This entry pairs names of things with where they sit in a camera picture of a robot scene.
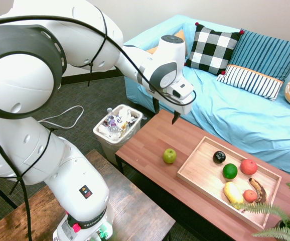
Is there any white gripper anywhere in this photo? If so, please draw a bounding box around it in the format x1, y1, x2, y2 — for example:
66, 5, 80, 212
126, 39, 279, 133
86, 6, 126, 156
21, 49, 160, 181
149, 87, 194, 126

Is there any beige trash bin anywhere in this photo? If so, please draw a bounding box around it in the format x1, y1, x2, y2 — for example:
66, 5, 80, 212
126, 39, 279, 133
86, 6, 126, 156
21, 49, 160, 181
92, 104, 144, 166

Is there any reddish wooden coffee table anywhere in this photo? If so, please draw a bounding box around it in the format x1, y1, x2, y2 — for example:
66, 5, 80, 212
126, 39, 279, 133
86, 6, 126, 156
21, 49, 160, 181
114, 109, 290, 241

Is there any green apple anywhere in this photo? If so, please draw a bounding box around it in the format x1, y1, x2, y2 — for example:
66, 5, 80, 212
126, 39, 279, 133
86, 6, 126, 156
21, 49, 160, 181
163, 148, 178, 164

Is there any yellow mango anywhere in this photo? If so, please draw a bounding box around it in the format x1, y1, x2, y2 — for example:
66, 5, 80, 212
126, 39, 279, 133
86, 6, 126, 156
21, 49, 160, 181
223, 181, 244, 210

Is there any white power cord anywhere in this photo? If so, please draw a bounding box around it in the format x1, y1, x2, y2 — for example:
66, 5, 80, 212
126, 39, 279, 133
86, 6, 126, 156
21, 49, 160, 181
38, 105, 84, 130

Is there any white navy striped pillow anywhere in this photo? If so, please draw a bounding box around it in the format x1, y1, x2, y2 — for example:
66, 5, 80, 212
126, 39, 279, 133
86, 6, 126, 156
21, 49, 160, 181
215, 64, 284, 102

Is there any light blue covered sofa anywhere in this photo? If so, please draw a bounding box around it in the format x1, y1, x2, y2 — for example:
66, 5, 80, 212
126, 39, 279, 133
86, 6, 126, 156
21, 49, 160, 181
121, 14, 290, 176

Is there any red round fruit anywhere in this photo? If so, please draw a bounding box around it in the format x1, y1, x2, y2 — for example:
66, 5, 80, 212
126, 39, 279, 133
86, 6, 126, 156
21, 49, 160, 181
240, 159, 258, 176

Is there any blue striped pillow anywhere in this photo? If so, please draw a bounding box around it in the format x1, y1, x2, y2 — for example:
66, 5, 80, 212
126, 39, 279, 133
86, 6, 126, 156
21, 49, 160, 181
226, 29, 290, 82

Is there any black plum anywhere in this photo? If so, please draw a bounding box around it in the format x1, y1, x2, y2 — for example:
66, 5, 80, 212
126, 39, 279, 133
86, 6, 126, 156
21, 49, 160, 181
212, 151, 226, 165

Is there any rustic brown robot table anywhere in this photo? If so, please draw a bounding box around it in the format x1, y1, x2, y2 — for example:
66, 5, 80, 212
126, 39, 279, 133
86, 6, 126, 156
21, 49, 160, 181
0, 149, 176, 241

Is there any black white checkered pillow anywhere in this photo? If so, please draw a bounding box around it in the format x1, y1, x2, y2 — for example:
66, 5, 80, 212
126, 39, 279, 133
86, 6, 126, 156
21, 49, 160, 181
185, 22, 245, 76

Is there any mustard yellow pillow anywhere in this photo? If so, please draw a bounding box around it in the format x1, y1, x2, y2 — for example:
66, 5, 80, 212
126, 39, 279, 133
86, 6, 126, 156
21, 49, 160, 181
146, 30, 187, 55

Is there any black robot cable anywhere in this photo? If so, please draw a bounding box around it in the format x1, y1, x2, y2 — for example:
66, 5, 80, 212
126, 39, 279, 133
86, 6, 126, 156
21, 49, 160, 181
0, 15, 197, 241

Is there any small orange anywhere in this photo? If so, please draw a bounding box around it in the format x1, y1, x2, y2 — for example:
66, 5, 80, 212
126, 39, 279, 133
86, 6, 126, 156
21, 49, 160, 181
243, 189, 258, 203

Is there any overripe brown banana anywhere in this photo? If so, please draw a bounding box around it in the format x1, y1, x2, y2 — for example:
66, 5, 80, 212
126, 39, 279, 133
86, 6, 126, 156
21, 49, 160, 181
249, 177, 268, 203

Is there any green lime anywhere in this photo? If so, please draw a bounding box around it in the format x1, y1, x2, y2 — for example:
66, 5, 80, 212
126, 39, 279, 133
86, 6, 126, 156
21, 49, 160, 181
222, 163, 238, 180

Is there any white trash bag liner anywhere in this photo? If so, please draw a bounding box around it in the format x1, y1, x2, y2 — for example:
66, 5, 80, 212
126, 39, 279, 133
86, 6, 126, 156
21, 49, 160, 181
94, 104, 143, 144

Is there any clear plastic bottle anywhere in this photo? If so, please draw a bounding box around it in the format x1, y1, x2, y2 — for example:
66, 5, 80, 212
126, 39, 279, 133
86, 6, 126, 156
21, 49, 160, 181
108, 117, 121, 137

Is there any wooden tray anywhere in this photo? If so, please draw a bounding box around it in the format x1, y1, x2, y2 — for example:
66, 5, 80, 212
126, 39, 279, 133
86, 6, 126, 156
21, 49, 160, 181
177, 136, 282, 230

